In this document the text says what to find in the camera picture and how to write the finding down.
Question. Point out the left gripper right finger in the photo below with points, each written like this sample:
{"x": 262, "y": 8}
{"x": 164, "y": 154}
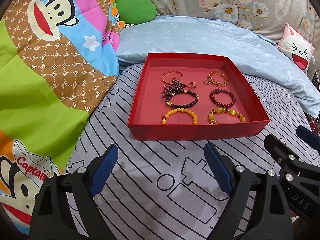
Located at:
{"x": 270, "y": 217}

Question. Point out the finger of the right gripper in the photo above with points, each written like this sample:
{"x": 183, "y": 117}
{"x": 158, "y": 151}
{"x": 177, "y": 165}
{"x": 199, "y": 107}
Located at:
{"x": 278, "y": 150}
{"x": 308, "y": 137}

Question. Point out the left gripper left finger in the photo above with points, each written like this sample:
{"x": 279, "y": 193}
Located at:
{"x": 52, "y": 217}

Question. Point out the gold chain bangle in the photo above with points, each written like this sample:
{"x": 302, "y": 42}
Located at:
{"x": 218, "y": 79}

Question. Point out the thin rose gold bangle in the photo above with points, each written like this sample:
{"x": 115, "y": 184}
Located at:
{"x": 172, "y": 75}

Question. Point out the right hand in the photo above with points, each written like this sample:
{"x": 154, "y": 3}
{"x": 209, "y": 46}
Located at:
{"x": 294, "y": 216}

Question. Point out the pink cartoon face pillow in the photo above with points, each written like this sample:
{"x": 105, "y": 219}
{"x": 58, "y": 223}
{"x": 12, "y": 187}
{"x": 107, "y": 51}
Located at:
{"x": 296, "y": 48}

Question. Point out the light blue pillow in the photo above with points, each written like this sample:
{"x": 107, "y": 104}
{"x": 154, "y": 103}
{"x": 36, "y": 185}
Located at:
{"x": 252, "y": 53}

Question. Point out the striped lavender bed sheet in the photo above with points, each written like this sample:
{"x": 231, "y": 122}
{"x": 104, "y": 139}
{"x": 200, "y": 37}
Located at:
{"x": 165, "y": 189}

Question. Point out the red cardboard tray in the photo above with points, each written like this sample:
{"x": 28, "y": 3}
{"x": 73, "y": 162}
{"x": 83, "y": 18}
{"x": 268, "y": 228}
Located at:
{"x": 191, "y": 109}

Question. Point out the grey floral quilt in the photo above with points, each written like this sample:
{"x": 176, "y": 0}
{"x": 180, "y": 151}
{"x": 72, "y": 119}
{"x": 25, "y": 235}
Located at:
{"x": 266, "y": 17}

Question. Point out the cartoon monkey quilt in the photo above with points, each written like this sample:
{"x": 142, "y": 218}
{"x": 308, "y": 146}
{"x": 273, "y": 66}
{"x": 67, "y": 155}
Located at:
{"x": 58, "y": 60}

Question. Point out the green plush cushion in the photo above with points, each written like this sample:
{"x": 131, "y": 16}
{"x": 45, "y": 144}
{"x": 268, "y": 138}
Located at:
{"x": 136, "y": 11}

